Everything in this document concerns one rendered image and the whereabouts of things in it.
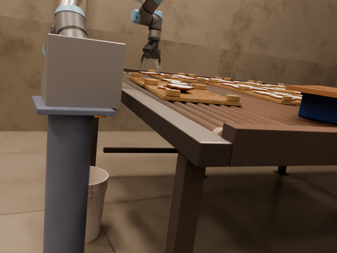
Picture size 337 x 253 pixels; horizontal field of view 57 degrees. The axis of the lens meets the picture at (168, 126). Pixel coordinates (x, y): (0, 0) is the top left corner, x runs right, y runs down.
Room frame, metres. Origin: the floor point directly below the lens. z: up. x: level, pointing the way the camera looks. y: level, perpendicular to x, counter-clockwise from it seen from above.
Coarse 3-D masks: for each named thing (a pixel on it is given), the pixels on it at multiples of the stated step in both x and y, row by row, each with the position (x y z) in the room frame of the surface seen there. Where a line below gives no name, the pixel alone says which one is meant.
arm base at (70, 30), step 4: (64, 28) 1.20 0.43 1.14; (68, 28) 1.20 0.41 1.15; (72, 28) 1.20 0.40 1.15; (76, 28) 1.21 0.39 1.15; (80, 28) 1.22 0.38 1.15; (60, 32) 1.20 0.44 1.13; (64, 32) 1.19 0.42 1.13; (68, 32) 1.18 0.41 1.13; (72, 32) 1.18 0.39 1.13; (76, 32) 1.19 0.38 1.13; (80, 32) 1.21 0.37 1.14; (84, 32) 1.23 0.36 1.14; (72, 36) 1.16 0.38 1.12; (76, 36) 1.17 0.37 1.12; (80, 36) 1.18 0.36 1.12; (84, 36) 1.20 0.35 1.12
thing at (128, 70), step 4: (124, 68) 2.64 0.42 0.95; (128, 68) 2.67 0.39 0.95; (128, 72) 2.65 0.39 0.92; (132, 72) 2.67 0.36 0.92; (136, 72) 2.68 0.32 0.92; (156, 72) 2.74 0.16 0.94; (160, 72) 2.76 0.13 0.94; (164, 72) 2.77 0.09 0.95; (168, 72) 2.83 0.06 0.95; (188, 76) 2.86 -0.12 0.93; (196, 76) 2.89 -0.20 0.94; (200, 76) 2.90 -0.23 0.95; (204, 76) 2.92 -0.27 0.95; (232, 80) 3.03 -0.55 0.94; (236, 80) 3.04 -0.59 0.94; (240, 80) 3.06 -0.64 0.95; (244, 80) 3.09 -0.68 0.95; (272, 84) 3.20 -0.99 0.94; (276, 84) 3.22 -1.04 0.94; (284, 84) 3.31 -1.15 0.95
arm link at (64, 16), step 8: (64, 8) 1.26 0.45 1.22; (72, 8) 1.27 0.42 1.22; (56, 16) 1.26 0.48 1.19; (64, 16) 1.24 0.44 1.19; (72, 16) 1.24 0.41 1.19; (80, 16) 1.27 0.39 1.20; (56, 24) 1.24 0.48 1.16; (64, 24) 1.21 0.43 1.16; (72, 24) 1.21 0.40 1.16; (80, 24) 1.24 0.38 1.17; (56, 32) 1.23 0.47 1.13
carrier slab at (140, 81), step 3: (129, 78) 1.99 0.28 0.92; (132, 78) 1.89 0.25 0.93; (135, 78) 1.90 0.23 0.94; (138, 78) 1.93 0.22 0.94; (141, 78) 1.96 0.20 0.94; (144, 78) 1.99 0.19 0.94; (147, 78) 2.02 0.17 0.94; (150, 78) 2.05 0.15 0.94; (135, 81) 1.80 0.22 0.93; (138, 81) 1.73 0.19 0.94; (141, 81) 1.75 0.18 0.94; (159, 81) 1.90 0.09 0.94; (162, 81) 1.93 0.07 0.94; (165, 81) 1.96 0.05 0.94; (141, 84) 1.64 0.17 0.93; (159, 84) 1.70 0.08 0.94; (162, 84) 1.72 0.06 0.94; (165, 84) 1.75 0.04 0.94
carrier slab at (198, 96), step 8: (152, 88) 1.45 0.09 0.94; (160, 96) 1.27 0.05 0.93; (168, 96) 1.24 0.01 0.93; (184, 96) 1.29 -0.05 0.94; (192, 96) 1.33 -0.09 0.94; (200, 96) 1.37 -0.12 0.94; (208, 96) 1.41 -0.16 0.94; (216, 96) 1.45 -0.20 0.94; (224, 96) 1.49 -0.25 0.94; (224, 104) 1.31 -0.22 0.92; (232, 104) 1.32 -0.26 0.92; (240, 104) 1.33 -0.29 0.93
